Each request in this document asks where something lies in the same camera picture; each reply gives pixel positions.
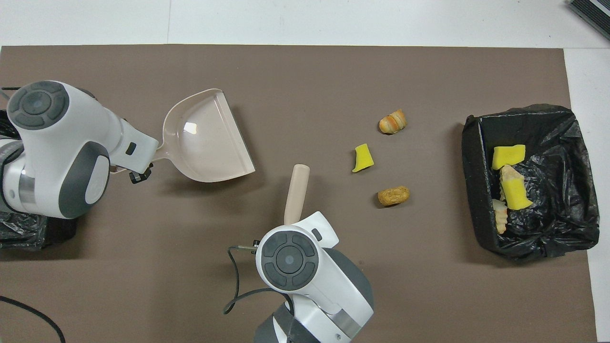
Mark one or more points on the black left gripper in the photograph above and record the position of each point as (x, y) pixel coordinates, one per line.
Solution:
(140, 177)

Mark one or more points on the beige plastic dustpan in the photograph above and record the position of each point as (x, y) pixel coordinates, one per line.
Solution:
(209, 143)

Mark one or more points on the beige hand brush black bristles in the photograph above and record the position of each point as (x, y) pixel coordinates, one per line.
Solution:
(298, 190)

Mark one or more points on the small yellow sponge piece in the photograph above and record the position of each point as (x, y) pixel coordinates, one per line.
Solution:
(363, 158)

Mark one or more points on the brown bread roll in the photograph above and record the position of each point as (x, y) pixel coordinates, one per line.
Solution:
(393, 196)

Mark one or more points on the striped croissant bread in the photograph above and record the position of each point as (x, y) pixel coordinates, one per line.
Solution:
(393, 121)

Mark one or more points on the pale beige sponge chunk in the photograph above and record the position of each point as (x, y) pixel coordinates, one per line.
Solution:
(500, 219)

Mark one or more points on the curved yellow sponge piece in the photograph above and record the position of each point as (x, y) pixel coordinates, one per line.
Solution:
(509, 156)

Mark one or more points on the thick beige sponge chunk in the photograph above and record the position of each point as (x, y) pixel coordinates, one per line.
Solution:
(511, 174)

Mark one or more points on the yellow green scouring sponge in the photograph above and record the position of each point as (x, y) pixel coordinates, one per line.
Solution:
(517, 195)

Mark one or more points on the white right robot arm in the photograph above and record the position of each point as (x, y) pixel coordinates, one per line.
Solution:
(305, 276)

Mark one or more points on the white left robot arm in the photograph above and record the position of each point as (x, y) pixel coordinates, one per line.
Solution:
(62, 143)

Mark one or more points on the black bag lined bin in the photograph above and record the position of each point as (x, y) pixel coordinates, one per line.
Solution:
(562, 190)
(19, 231)

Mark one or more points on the brown paper table mat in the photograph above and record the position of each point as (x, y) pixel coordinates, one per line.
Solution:
(333, 286)

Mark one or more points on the dark ribbed panel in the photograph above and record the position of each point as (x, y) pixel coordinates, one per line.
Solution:
(591, 14)

